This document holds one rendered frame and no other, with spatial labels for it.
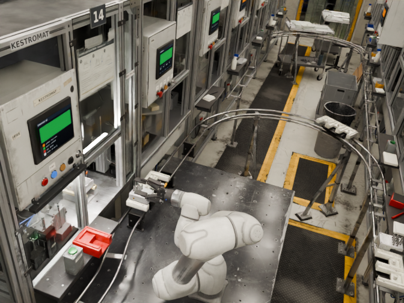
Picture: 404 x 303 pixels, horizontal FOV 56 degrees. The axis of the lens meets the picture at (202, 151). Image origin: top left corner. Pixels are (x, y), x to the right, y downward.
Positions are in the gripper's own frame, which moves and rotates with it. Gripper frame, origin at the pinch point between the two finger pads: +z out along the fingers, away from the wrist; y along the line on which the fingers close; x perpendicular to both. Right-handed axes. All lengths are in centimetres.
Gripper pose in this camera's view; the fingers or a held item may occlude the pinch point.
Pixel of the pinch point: (139, 186)
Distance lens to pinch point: 213.4
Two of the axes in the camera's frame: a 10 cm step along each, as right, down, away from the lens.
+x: -3.3, 4.8, -8.1
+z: -9.4, -2.6, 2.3
